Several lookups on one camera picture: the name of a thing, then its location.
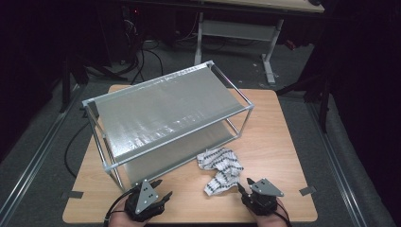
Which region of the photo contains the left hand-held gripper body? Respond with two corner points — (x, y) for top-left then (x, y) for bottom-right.
(124, 179), (166, 223)

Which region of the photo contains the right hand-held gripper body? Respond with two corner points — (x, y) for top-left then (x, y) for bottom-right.
(241, 178), (285, 217)

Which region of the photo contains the white grey patterned cloth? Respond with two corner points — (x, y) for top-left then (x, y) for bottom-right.
(196, 147), (245, 197)

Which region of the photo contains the silver two-tier shelf rack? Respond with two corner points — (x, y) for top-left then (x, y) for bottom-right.
(81, 60), (255, 193)

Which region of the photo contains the person's right hand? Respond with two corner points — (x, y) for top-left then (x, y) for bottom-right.
(245, 200), (289, 227)

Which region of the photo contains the person's left hand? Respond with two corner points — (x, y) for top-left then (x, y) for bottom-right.
(108, 201), (149, 227)

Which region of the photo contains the black metal stand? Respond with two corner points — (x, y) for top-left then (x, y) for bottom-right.
(275, 74), (332, 133)
(60, 53), (127, 114)

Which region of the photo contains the white-legged desk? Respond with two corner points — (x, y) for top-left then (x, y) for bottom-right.
(124, 0), (325, 86)

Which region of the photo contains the dark equipment with red light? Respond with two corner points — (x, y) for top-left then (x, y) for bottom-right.
(121, 4), (143, 64)

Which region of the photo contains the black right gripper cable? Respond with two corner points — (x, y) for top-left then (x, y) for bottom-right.
(273, 201), (292, 227)

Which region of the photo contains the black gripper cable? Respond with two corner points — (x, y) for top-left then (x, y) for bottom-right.
(273, 201), (292, 227)
(103, 188), (136, 227)

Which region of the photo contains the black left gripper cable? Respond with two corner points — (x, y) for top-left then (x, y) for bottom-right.
(103, 188), (136, 227)

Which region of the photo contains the metal floor rail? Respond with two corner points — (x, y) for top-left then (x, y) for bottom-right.
(0, 84), (86, 221)
(306, 102), (368, 227)

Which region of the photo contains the black floor cable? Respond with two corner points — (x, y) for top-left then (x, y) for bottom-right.
(64, 121), (91, 178)
(131, 39), (165, 86)

